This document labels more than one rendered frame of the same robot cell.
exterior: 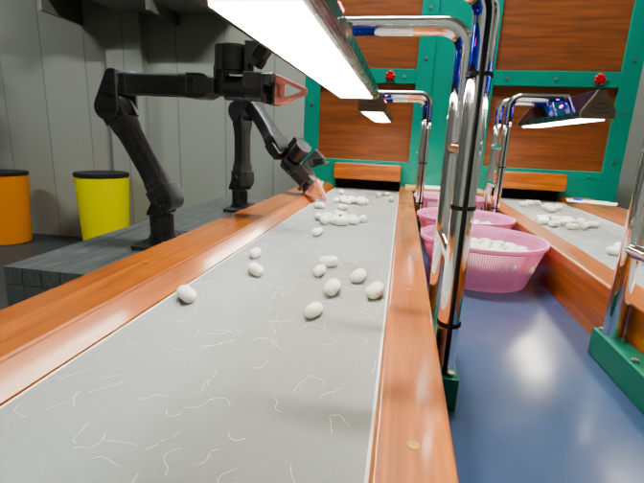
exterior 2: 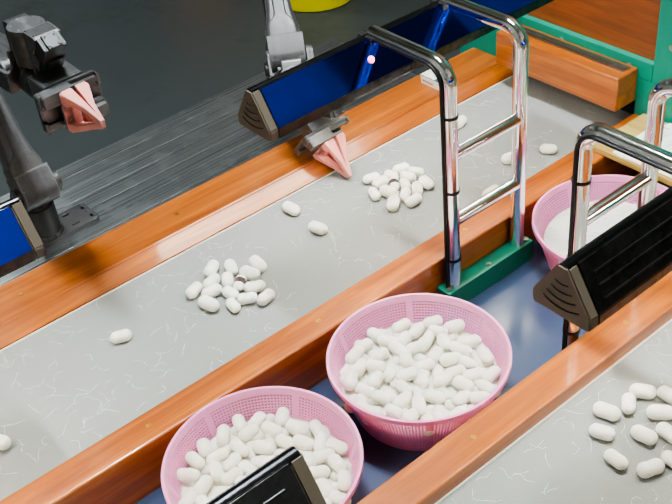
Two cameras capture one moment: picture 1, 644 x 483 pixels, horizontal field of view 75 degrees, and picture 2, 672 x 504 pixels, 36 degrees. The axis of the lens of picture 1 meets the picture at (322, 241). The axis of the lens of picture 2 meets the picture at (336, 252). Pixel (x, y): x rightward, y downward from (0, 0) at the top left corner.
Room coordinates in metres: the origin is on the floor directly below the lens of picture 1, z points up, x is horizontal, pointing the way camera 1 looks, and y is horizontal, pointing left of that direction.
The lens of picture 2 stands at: (0.35, -1.07, 1.79)
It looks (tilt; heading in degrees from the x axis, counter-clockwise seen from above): 38 degrees down; 44
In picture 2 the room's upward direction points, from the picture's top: 7 degrees counter-clockwise
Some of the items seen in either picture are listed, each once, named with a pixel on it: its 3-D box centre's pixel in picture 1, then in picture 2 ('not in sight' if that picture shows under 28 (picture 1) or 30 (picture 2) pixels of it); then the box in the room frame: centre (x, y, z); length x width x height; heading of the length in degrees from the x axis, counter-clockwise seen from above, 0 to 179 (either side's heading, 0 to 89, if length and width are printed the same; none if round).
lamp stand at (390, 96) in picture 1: (398, 161); (449, 151); (1.48, -0.25, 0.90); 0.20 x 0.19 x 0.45; 170
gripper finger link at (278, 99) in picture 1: (289, 91); (94, 109); (1.08, 0.10, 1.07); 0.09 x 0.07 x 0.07; 81
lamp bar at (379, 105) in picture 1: (379, 106); (412, 34); (1.50, -0.17, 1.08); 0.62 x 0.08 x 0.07; 170
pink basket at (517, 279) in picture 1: (479, 256); (266, 482); (0.91, -0.35, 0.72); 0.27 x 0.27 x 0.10
